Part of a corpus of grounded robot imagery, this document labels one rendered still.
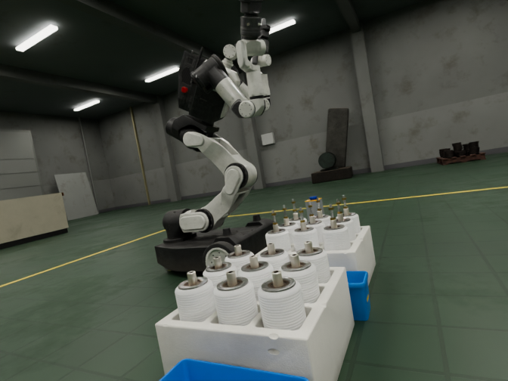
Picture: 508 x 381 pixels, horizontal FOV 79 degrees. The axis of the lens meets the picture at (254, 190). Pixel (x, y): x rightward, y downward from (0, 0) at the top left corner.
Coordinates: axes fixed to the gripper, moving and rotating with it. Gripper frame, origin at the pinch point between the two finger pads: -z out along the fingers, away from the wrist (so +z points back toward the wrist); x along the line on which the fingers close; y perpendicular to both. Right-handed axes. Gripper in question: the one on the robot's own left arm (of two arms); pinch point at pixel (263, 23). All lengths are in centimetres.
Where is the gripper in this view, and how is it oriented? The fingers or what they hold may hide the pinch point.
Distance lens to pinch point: 216.1
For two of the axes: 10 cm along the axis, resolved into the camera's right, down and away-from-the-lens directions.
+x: 4.7, 0.8, -8.8
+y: -8.8, -0.5, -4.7
